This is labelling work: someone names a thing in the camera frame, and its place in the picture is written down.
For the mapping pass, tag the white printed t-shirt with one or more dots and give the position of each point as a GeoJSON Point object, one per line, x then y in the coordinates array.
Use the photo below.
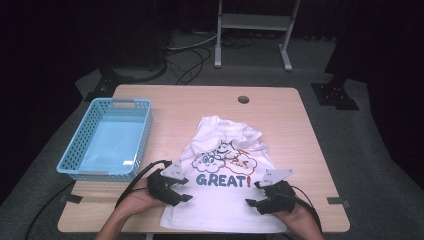
{"type": "Point", "coordinates": [220, 206]}

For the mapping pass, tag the white metal stand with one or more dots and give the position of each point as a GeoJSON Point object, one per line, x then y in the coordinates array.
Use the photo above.
{"type": "Point", "coordinates": [255, 21]}

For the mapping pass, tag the black stand base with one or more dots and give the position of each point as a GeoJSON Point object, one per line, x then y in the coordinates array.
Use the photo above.
{"type": "Point", "coordinates": [335, 96]}
{"type": "Point", "coordinates": [108, 85]}

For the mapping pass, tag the person's right hand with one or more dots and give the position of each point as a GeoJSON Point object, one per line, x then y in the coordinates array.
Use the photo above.
{"type": "Point", "coordinates": [300, 218]}

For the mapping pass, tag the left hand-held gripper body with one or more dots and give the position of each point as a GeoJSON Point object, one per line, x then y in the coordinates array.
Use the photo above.
{"type": "Point", "coordinates": [160, 186]}

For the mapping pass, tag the black tape strip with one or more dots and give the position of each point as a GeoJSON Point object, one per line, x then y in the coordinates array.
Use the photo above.
{"type": "Point", "coordinates": [338, 201]}
{"type": "Point", "coordinates": [70, 198]}

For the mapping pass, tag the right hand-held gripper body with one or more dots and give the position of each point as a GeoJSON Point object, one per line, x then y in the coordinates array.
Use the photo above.
{"type": "Point", "coordinates": [280, 198]}

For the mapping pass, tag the person's left hand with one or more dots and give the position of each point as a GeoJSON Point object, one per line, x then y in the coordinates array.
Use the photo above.
{"type": "Point", "coordinates": [141, 198]}

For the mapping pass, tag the dark cabinet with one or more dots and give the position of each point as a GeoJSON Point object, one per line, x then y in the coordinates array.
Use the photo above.
{"type": "Point", "coordinates": [140, 43]}

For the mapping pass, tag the light blue plastic basket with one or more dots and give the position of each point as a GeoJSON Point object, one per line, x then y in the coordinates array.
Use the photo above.
{"type": "Point", "coordinates": [111, 143]}

